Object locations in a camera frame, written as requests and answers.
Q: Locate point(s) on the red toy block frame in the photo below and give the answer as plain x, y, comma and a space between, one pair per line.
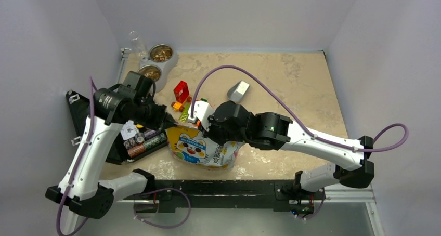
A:
182, 96

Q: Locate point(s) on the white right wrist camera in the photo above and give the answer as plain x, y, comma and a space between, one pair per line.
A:
199, 112

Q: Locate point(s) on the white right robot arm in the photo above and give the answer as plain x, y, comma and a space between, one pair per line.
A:
346, 163

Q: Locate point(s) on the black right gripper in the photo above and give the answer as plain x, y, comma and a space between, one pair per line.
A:
210, 132

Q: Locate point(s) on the silver metal scoop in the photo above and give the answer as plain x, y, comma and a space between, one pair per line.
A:
238, 91

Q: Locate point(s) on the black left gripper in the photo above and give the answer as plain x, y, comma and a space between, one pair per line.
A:
161, 119

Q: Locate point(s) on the black poker chip case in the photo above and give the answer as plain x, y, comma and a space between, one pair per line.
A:
122, 151

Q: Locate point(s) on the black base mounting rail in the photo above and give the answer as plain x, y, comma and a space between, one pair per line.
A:
277, 195

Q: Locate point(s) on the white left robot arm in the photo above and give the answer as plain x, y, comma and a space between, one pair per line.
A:
110, 108

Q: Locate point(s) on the clear water bottle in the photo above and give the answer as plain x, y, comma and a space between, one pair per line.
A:
138, 47

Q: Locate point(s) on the grey double pet bowl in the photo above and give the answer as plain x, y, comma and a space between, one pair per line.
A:
157, 63

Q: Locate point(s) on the colourful pet food bag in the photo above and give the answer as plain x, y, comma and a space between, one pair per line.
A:
188, 145

